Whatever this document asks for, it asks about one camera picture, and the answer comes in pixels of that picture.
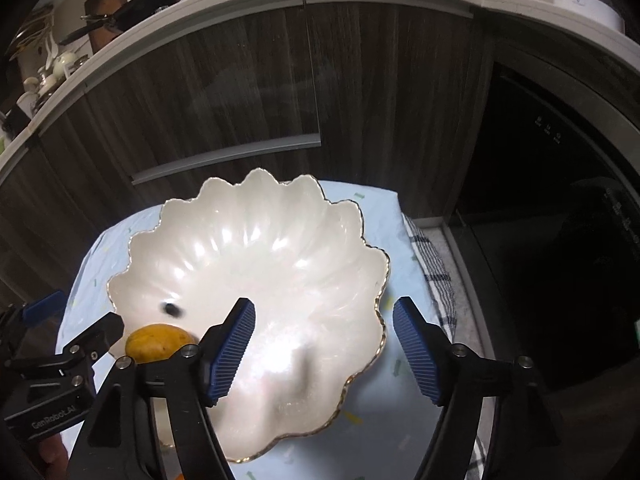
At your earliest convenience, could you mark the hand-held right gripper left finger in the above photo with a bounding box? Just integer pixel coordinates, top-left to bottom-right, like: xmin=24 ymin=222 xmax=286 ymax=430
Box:
xmin=66 ymin=297 xmax=257 ymax=480

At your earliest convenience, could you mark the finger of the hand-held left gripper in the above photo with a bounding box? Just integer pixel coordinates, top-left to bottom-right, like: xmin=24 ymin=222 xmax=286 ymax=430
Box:
xmin=0 ymin=289 xmax=67 ymax=357
xmin=4 ymin=312 xmax=126 ymax=397

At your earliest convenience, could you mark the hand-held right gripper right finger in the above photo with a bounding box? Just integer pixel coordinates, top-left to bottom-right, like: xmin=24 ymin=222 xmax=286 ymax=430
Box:
xmin=392 ymin=296 xmax=563 ymax=480

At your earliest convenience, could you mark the elongated yellow mango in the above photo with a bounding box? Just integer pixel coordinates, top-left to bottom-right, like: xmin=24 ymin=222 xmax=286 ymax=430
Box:
xmin=125 ymin=324 xmax=197 ymax=363

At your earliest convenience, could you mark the white scalloped bowl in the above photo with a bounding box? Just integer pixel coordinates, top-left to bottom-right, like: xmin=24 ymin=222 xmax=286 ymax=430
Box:
xmin=106 ymin=167 xmax=391 ymax=465

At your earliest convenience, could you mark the light blue cloth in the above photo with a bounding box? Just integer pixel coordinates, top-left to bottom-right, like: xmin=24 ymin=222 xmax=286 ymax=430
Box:
xmin=55 ymin=180 xmax=501 ymax=480

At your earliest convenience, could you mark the checked towel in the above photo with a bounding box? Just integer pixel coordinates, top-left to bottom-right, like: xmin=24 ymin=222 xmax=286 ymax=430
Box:
xmin=402 ymin=212 xmax=501 ymax=480

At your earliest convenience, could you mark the black built-in dishwasher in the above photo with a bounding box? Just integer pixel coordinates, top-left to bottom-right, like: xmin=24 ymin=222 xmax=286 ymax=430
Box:
xmin=452 ymin=57 xmax=640 ymax=411

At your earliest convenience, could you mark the white teapot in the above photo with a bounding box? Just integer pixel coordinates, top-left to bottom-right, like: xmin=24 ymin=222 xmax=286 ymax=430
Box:
xmin=54 ymin=52 xmax=77 ymax=79

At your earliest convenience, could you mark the dark wood kitchen cabinet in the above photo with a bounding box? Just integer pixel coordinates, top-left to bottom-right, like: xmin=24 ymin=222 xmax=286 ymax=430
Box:
xmin=0 ymin=0 xmax=498 ymax=361

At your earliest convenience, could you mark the black wok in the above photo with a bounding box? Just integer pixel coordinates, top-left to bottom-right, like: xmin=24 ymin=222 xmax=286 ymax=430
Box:
xmin=60 ymin=0 xmax=192 ymax=46

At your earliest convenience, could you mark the white box appliance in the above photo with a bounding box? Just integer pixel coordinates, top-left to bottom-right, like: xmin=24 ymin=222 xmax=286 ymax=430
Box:
xmin=547 ymin=0 xmax=626 ymax=33

